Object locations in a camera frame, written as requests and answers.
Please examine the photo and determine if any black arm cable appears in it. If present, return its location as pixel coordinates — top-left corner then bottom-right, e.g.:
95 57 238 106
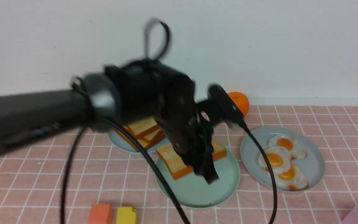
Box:
60 18 192 224

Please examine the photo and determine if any toast slice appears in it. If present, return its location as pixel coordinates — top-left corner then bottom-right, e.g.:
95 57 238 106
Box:
156 140 227 180
141 129 165 144
124 117 159 139
114 126 167 152

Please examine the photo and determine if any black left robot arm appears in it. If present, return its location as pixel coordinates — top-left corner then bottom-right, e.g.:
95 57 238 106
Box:
0 59 218 184

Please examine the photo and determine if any fried egg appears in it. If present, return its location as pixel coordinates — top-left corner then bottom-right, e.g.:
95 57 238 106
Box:
267 135 307 160
273 165 309 191
264 146 291 174

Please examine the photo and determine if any orange fruit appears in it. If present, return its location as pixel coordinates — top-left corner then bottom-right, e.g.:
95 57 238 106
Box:
228 92 250 116

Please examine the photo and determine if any black camera cable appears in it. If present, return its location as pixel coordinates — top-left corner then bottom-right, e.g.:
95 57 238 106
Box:
243 123 278 224

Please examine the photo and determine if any pink checkered tablecloth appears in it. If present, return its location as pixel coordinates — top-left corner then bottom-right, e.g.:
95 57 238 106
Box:
0 106 358 224

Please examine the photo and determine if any grey egg plate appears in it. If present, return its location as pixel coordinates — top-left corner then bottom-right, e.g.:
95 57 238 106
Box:
241 127 326 192

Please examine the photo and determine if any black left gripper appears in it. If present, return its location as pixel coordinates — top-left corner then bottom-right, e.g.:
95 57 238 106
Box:
104 60 219 184

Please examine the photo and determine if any orange block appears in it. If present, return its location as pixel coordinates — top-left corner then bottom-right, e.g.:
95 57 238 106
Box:
88 204 113 224

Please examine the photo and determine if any yellow block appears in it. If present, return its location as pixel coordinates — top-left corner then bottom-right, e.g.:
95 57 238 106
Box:
116 207 138 224

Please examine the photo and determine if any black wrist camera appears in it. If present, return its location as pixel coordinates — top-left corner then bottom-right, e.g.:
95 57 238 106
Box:
196 84 246 129

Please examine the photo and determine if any green center plate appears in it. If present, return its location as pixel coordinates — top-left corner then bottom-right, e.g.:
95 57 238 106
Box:
155 143 240 209

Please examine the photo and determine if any light blue bread plate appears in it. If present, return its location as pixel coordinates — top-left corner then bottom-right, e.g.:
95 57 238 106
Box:
107 131 169 155

